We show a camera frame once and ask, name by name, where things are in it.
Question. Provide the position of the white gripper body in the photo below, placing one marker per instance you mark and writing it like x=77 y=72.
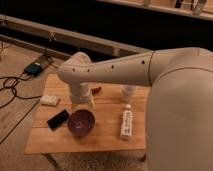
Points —
x=81 y=95

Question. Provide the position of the white sponge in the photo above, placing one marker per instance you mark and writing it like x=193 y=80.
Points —
x=50 y=100

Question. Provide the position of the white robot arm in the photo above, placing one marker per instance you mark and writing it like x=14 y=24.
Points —
x=179 y=109

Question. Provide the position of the red chili pepper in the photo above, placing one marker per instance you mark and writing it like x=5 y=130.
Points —
x=96 y=90

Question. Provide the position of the black rectangular block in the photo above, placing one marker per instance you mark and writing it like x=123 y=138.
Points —
x=58 y=119

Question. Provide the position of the purple bowl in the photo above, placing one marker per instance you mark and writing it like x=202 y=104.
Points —
x=81 y=122

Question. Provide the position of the wooden table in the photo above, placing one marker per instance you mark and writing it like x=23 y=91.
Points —
x=105 y=136

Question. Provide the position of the blue power box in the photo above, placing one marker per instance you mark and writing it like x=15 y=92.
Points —
x=33 y=69

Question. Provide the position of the white bottle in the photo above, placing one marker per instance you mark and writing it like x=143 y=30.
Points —
x=127 y=118

